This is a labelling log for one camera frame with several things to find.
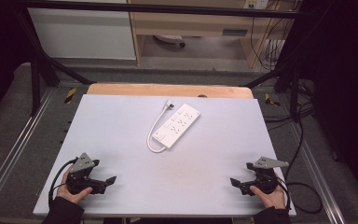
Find black hanging cables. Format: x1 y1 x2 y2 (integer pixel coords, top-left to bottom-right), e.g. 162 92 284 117
249 6 296 73

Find white cabinet panel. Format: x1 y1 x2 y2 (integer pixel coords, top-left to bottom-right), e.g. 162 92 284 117
27 7 137 61

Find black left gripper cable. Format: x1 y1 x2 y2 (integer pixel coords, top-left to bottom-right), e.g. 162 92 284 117
48 157 79 210

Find white wall socket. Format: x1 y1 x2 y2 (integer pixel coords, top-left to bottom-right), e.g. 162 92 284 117
242 0 270 10

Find person's right hand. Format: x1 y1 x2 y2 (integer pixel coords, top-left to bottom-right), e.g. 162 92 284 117
249 183 287 210

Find aluminium rail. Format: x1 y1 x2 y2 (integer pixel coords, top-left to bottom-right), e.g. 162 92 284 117
0 87 58 207
287 120 347 224

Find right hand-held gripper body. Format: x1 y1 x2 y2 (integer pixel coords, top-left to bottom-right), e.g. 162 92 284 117
245 156 290 196

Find office chair base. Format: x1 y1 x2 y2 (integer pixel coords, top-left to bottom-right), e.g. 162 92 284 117
153 34 187 49

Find wooden table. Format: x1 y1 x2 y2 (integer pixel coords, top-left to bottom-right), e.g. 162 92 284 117
86 82 255 100

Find white power strip cable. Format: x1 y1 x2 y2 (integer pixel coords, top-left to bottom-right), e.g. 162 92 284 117
146 99 175 154

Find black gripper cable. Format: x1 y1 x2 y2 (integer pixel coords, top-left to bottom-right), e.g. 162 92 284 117
275 175 324 215
48 157 79 210

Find person's left hand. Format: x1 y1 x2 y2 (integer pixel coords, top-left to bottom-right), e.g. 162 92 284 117
56 165 93 205

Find white power strip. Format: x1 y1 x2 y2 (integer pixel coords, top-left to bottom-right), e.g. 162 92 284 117
151 103 201 149

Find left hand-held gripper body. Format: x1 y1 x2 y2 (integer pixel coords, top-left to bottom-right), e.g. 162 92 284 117
65 152 106 196

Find black floor cables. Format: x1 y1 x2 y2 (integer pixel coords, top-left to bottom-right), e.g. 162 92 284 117
262 77 318 175

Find yellow black tape strip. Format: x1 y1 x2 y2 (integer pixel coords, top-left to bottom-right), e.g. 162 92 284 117
63 87 77 105
264 92 282 107

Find light wooden desk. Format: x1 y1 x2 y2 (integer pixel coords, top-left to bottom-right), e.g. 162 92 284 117
127 0 295 69

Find black metal frame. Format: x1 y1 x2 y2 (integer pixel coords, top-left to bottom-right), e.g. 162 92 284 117
13 0 311 123

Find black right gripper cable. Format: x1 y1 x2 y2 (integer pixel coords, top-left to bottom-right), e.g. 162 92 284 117
275 175 324 215

